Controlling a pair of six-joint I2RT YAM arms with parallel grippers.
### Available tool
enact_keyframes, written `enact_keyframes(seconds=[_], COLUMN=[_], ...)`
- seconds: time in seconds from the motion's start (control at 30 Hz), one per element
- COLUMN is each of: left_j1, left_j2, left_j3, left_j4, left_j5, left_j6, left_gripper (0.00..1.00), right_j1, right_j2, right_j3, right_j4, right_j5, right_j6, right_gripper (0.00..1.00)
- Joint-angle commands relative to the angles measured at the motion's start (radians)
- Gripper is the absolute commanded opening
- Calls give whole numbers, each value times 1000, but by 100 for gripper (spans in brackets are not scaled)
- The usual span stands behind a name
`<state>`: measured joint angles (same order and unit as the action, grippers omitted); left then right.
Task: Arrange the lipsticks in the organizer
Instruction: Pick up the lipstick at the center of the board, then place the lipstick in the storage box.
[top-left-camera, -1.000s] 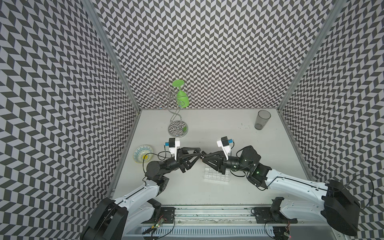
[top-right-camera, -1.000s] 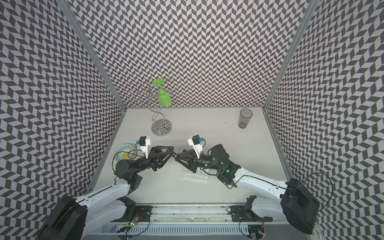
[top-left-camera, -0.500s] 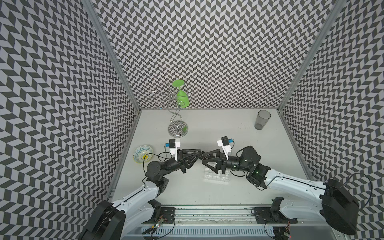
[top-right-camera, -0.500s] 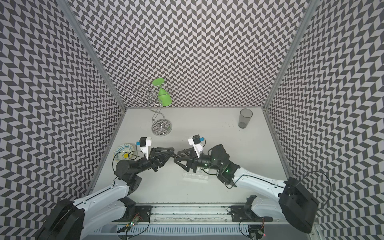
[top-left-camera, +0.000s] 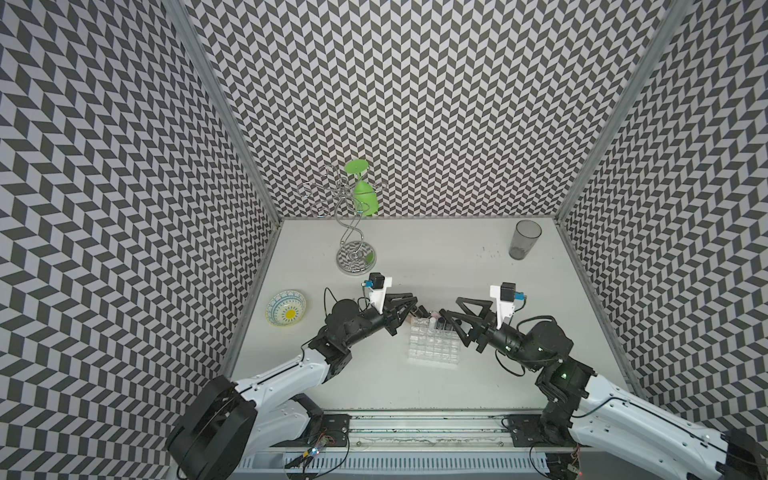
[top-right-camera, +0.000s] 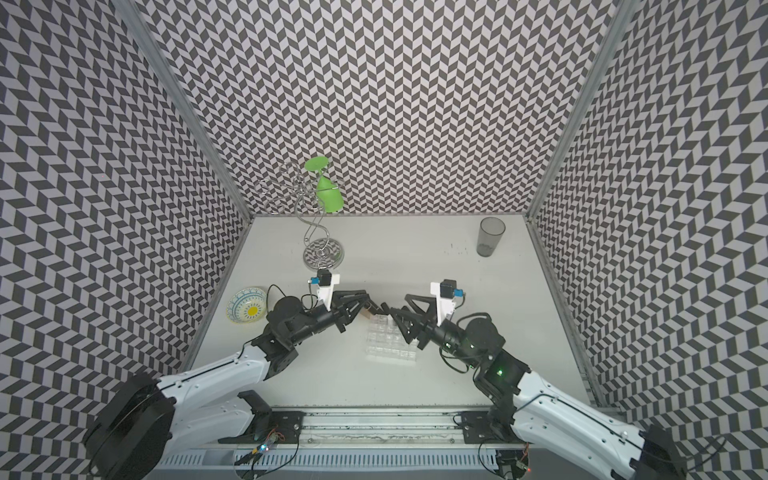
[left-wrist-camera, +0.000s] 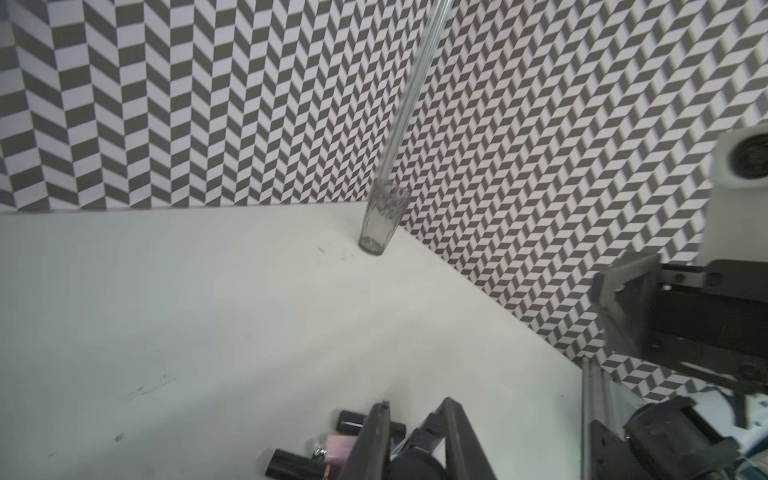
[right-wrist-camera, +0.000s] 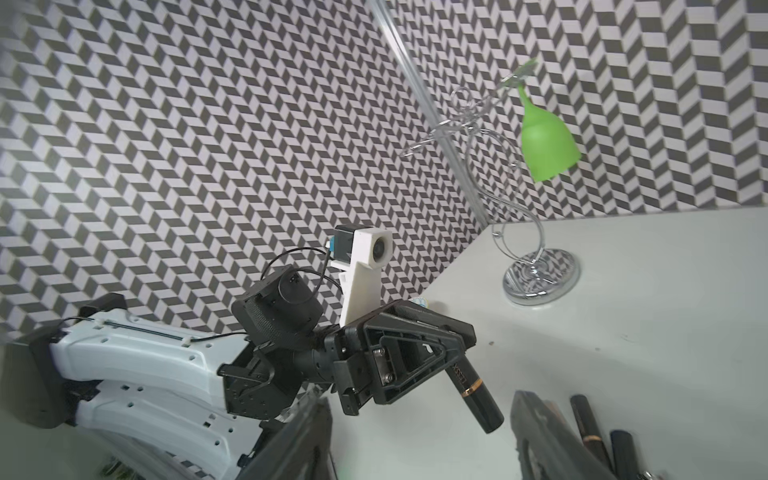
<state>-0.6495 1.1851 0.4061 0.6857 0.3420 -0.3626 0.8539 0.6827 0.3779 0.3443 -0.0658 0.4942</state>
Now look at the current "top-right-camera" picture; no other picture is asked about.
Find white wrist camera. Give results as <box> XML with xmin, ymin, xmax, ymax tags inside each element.
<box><xmin>308</xmin><ymin>269</ymin><xmax>340</xmax><ymax>310</ymax></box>
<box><xmin>430</xmin><ymin>279</ymin><xmax>466</xmax><ymax>326</ymax></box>

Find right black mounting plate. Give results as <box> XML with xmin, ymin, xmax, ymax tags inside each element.
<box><xmin>454</xmin><ymin>411</ymin><xmax>523</xmax><ymax>445</ymax></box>

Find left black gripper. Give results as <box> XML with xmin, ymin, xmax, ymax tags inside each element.
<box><xmin>288</xmin><ymin>291</ymin><xmax>370</xmax><ymax>348</ymax></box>

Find grey glass tumbler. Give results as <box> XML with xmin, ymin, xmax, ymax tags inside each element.
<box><xmin>476</xmin><ymin>217</ymin><xmax>506</xmax><ymax>258</ymax></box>

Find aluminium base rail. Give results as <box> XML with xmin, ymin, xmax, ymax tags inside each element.
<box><xmin>150</xmin><ymin>406</ymin><xmax>531</xmax><ymax>479</ymax></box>

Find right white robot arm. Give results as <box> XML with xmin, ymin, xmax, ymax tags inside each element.
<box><xmin>383</xmin><ymin>295</ymin><xmax>687</xmax><ymax>479</ymax></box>

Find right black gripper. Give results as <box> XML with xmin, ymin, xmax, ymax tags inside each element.
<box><xmin>390</xmin><ymin>295</ymin><xmax>482</xmax><ymax>371</ymax></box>

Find black mounting plate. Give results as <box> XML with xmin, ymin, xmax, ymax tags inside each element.
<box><xmin>454</xmin><ymin>411</ymin><xmax>523</xmax><ymax>445</ymax></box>
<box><xmin>218</xmin><ymin>390</ymin><xmax>305</xmax><ymax>444</ymax></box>

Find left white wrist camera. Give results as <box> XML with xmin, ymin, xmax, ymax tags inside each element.
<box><xmin>308</xmin><ymin>269</ymin><xmax>340</xmax><ymax>310</ymax></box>

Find circuit board wires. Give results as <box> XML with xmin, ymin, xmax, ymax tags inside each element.
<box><xmin>476</xmin><ymin>440</ymin><xmax>532</xmax><ymax>480</ymax></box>
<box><xmin>235</xmin><ymin>428</ymin><xmax>301</xmax><ymax>480</ymax></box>

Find left circuit board wires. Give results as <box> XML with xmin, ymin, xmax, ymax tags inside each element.
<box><xmin>235</xmin><ymin>428</ymin><xmax>301</xmax><ymax>480</ymax></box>

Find clear acrylic lipstick organizer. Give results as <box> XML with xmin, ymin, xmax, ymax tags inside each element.
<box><xmin>365</xmin><ymin>315</ymin><xmax>417</xmax><ymax>365</ymax></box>

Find green plastic goblet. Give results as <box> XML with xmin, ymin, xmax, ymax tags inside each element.
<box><xmin>304</xmin><ymin>156</ymin><xmax>344</xmax><ymax>213</ymax></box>

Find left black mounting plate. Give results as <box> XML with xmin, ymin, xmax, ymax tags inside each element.
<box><xmin>218</xmin><ymin>390</ymin><xmax>305</xmax><ymax>444</ymax></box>

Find metal wire cup stand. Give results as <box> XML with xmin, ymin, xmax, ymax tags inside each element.
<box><xmin>258</xmin><ymin>162</ymin><xmax>345</xmax><ymax>270</ymax></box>

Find yellow blue patterned bowl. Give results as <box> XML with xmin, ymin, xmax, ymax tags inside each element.
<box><xmin>226</xmin><ymin>287</ymin><xmax>267</xmax><ymax>324</ymax></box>

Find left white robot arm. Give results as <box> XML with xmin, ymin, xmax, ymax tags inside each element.
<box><xmin>83</xmin><ymin>290</ymin><xmax>378</xmax><ymax>479</ymax></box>

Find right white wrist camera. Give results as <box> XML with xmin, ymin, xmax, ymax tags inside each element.
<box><xmin>430</xmin><ymin>279</ymin><xmax>466</xmax><ymax>326</ymax></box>

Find right circuit board wires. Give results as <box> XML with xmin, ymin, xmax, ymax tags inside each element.
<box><xmin>476</xmin><ymin>440</ymin><xmax>532</xmax><ymax>480</ymax></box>

